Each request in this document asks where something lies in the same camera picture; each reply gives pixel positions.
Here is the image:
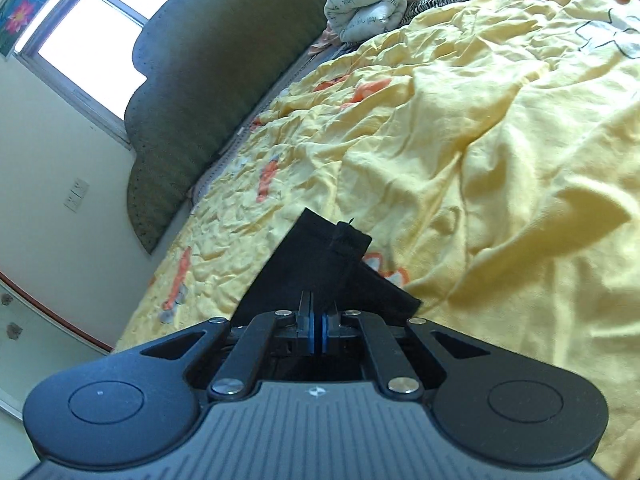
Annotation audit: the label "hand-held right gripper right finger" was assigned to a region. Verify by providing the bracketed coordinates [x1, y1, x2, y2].
[322, 303, 494, 402]

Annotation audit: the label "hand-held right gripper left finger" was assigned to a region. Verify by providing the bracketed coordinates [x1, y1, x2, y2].
[140, 291, 317, 402]

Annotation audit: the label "black pants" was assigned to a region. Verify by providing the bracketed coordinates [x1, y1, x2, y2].
[234, 207, 422, 330]

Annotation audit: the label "grey printed bed pad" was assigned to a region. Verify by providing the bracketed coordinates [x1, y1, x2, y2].
[187, 35, 362, 202]

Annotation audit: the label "yellow printed bedsheet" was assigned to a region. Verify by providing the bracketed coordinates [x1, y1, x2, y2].
[115, 0, 640, 480]

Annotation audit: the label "white sliding wardrobe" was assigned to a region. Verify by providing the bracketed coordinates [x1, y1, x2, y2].
[0, 270, 117, 423]

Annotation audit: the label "green padded headboard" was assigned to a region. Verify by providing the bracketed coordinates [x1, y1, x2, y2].
[122, 0, 362, 257]

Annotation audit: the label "pink crumpled cloth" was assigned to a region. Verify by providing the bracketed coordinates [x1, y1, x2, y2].
[306, 27, 343, 58]

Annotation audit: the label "white folded quilt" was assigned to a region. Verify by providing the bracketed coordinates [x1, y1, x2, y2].
[323, 0, 427, 44]

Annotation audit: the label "window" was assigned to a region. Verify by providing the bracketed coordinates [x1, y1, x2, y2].
[14, 0, 227, 150]

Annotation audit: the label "white wall socket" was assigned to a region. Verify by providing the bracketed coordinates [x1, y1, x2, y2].
[63, 178, 91, 211]

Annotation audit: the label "lotus flower wall poster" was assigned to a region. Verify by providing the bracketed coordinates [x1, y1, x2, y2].
[0, 0, 101, 57]

